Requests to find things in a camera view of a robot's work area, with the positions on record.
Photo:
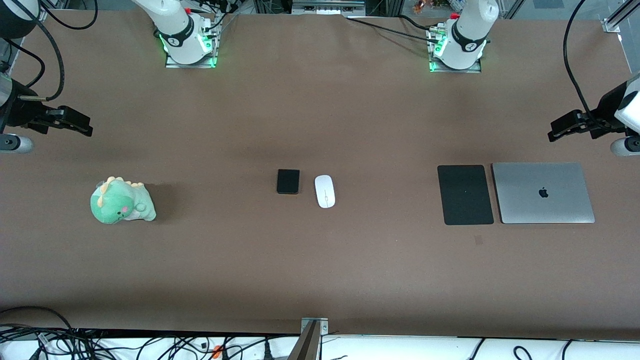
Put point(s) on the black mouse pad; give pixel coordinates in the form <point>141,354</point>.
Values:
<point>465,195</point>

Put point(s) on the aluminium profile post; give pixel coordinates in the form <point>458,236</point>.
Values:
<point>305,347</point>

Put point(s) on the grey metal bracket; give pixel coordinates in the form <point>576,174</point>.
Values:
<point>324,327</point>

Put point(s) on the white computer mouse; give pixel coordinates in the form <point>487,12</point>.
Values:
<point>325,191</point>

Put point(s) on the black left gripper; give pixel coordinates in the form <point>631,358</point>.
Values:
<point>606,111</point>

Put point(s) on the black phone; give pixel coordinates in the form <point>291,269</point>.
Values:
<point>288,181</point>

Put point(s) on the silver laptop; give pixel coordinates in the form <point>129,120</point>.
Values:
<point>542,192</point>

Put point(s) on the orange plug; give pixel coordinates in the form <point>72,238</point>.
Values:
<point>216,351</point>

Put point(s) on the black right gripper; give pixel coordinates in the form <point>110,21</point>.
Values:
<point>21,111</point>

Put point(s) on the aluminium frame profile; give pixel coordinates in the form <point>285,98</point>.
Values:
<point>55,4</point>
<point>620,17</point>

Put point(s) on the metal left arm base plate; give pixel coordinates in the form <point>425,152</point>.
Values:
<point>436,69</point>

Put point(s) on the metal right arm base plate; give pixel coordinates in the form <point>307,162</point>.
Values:
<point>172,64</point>

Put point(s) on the grey metal box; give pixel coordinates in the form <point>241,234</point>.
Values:
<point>327,6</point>

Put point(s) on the green dinosaur plush toy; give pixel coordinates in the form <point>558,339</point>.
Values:
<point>120,202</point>

